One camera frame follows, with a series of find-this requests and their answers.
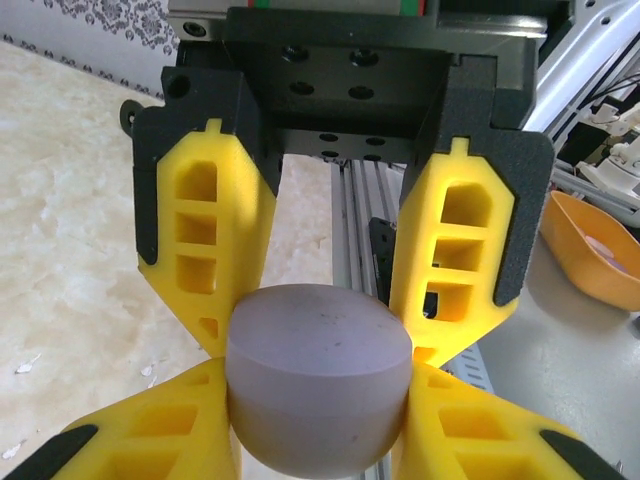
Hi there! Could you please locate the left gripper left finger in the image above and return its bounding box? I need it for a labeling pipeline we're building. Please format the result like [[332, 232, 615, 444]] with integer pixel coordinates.
[[0, 357, 239, 480]]

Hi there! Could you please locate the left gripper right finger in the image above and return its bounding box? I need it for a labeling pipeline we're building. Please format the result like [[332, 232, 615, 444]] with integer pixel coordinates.
[[392, 358, 640, 480]]

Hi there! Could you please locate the purple earbud case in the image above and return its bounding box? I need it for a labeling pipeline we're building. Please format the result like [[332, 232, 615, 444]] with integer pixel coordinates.
[[223, 283, 414, 474]]

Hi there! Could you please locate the orange plastic bowl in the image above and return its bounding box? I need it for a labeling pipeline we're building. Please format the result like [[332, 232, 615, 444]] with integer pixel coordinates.
[[538, 189, 640, 312]]

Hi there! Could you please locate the white slotted cable duct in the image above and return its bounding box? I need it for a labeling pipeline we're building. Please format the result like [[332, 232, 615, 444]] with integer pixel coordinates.
[[438, 343, 501, 401]]

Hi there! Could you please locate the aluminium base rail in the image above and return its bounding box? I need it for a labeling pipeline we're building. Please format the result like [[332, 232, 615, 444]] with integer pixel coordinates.
[[327, 158, 406, 480]]

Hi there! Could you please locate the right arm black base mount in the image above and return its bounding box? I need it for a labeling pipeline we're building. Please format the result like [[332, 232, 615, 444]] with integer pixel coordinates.
[[368, 215, 399, 306]]

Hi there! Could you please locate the white metal frame strut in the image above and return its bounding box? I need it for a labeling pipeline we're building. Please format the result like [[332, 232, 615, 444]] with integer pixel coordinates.
[[524, 0, 640, 136]]

